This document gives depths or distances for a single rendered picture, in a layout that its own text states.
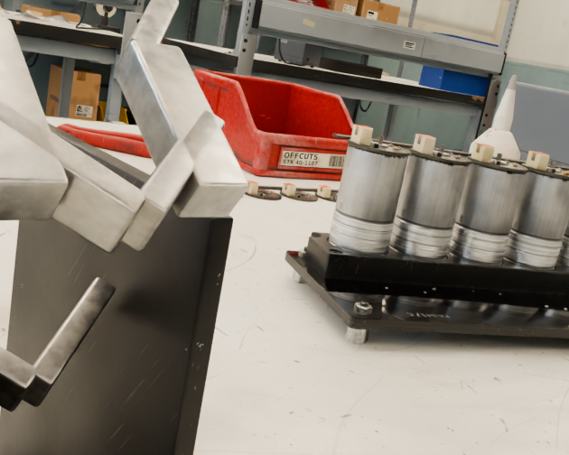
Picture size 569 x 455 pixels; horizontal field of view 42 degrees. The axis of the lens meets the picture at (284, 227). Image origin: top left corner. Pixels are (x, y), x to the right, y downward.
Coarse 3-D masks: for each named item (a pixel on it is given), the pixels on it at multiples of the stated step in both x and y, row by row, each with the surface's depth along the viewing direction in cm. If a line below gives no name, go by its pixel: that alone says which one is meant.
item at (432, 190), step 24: (408, 168) 30; (432, 168) 29; (456, 168) 29; (408, 192) 30; (432, 192) 29; (456, 192) 30; (408, 216) 30; (432, 216) 30; (456, 216) 30; (408, 240) 30; (432, 240) 30
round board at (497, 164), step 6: (468, 156) 31; (480, 162) 30; (486, 162) 30; (492, 162) 30; (498, 162) 30; (510, 162) 32; (498, 168) 30; (504, 168) 30; (510, 168) 30; (516, 168) 30; (522, 168) 31
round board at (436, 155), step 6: (414, 150) 30; (426, 156) 29; (432, 156) 29; (438, 156) 29; (444, 156) 30; (456, 156) 30; (450, 162) 29; (456, 162) 29; (462, 162) 29; (468, 162) 29
